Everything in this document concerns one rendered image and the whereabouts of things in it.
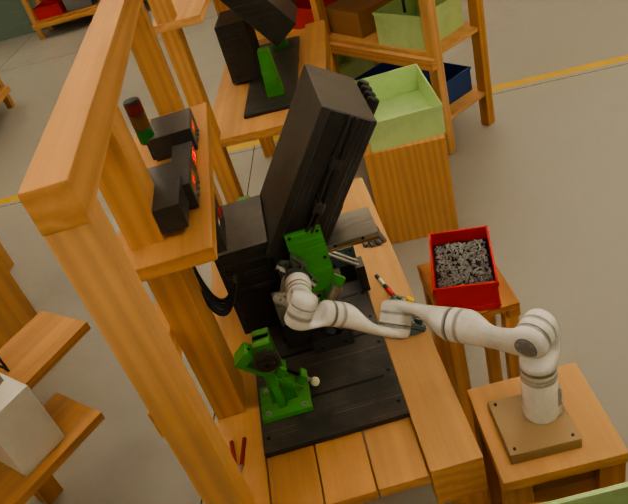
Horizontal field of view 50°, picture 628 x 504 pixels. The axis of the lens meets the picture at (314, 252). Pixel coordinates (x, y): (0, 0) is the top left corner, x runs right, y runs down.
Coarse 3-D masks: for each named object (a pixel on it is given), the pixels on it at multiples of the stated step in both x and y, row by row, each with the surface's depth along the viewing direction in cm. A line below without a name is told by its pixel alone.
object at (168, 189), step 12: (168, 180) 172; (180, 180) 171; (156, 192) 168; (168, 192) 167; (180, 192) 167; (156, 204) 163; (168, 204) 162; (180, 204) 162; (156, 216) 162; (168, 216) 162; (180, 216) 163; (168, 228) 164; (180, 228) 165
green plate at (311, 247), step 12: (288, 240) 205; (300, 240) 205; (312, 240) 205; (324, 240) 206; (300, 252) 206; (312, 252) 207; (324, 252) 207; (312, 264) 208; (324, 264) 208; (324, 276) 210; (312, 288) 211; (324, 288) 211
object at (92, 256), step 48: (144, 48) 239; (144, 192) 160; (48, 240) 118; (96, 240) 120; (144, 240) 166; (96, 288) 125; (144, 288) 137; (192, 288) 181; (144, 336) 133; (192, 336) 185; (144, 384) 141; (192, 384) 152; (240, 384) 209; (192, 432) 151; (192, 480) 160; (240, 480) 171
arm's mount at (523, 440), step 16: (496, 400) 185; (512, 400) 184; (496, 416) 181; (512, 416) 180; (560, 416) 176; (512, 432) 176; (528, 432) 174; (544, 432) 173; (560, 432) 172; (576, 432) 171; (512, 448) 172; (528, 448) 171; (544, 448) 170; (560, 448) 171; (576, 448) 171; (512, 464) 172
